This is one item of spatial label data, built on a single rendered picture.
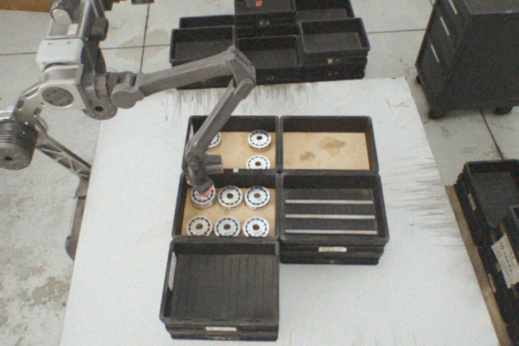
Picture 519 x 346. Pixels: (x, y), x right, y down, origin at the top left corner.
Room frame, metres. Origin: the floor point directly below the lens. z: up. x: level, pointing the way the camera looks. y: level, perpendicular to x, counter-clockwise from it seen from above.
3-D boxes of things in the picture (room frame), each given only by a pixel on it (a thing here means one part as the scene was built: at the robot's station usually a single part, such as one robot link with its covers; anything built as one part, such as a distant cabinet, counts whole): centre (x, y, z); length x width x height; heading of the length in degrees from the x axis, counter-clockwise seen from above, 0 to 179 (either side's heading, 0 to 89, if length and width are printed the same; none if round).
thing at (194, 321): (0.64, 0.14, 0.92); 0.40 x 0.30 x 0.02; 86
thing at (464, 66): (2.27, -1.46, 0.45); 0.60 x 0.45 x 0.90; 91
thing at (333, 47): (2.30, -0.51, 0.37); 0.40 x 0.30 x 0.45; 91
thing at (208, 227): (0.88, 0.23, 0.86); 0.10 x 0.10 x 0.01
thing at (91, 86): (1.08, 0.49, 1.45); 0.09 x 0.08 x 0.12; 1
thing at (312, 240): (0.91, -0.28, 0.92); 0.40 x 0.30 x 0.02; 86
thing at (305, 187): (0.91, -0.28, 0.87); 0.40 x 0.30 x 0.11; 86
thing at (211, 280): (0.64, 0.14, 0.87); 0.40 x 0.30 x 0.11; 86
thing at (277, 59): (2.30, -0.11, 0.31); 0.40 x 0.30 x 0.34; 91
